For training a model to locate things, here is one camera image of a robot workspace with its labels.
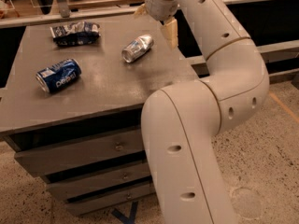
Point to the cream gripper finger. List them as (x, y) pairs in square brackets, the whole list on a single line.
[(170, 32), (141, 10)]

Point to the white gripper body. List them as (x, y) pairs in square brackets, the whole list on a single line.
[(159, 7)]

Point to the silver redbull can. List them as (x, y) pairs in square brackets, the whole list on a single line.
[(137, 48)]

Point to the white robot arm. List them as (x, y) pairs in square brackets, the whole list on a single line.
[(179, 121)]

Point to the blue pepsi can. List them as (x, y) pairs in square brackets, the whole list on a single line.
[(58, 76)]

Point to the grey drawer cabinet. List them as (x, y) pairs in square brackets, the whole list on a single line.
[(107, 97)]

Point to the top grey drawer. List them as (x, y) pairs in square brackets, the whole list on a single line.
[(60, 157)]

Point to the grey drawer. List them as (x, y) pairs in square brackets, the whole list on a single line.
[(84, 184), (60, 157), (111, 198)]

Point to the middle grey drawer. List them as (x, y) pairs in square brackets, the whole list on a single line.
[(84, 184)]

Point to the bottom grey drawer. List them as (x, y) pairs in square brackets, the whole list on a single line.
[(111, 198)]

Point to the grey metal railing frame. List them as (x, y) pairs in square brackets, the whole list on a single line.
[(268, 21)]

